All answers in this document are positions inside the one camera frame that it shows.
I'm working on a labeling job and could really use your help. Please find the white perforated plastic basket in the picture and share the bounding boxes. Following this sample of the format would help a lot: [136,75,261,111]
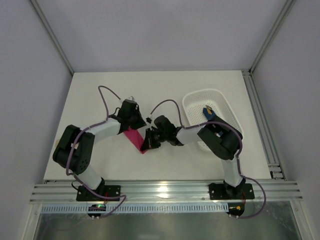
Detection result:
[181,88,245,153]

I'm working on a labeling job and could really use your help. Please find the pink paper napkin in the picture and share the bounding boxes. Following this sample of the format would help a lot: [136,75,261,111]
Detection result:
[123,127,147,154]

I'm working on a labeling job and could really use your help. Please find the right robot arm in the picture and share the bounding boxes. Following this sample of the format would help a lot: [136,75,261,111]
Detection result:
[140,115,246,199]

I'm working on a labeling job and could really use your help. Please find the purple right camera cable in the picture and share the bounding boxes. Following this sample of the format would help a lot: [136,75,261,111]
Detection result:
[150,99,267,220]

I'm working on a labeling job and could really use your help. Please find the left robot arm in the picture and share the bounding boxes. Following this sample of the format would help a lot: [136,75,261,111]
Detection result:
[52,99,146,192]

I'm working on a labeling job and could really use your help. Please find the blue packet in basket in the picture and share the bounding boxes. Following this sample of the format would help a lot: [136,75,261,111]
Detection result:
[202,105,216,121]

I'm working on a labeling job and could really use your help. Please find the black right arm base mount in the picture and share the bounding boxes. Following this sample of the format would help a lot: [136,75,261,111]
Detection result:
[208,183,255,200]

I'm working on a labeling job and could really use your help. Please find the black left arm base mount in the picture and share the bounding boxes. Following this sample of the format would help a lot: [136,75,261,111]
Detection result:
[76,185,121,202]

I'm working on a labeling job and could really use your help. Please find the aluminium frame rail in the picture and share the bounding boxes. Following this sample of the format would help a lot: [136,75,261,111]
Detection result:
[29,179,303,204]

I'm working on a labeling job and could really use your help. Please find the slotted cable duct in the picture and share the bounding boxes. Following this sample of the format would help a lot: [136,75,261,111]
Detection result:
[40,202,229,214]

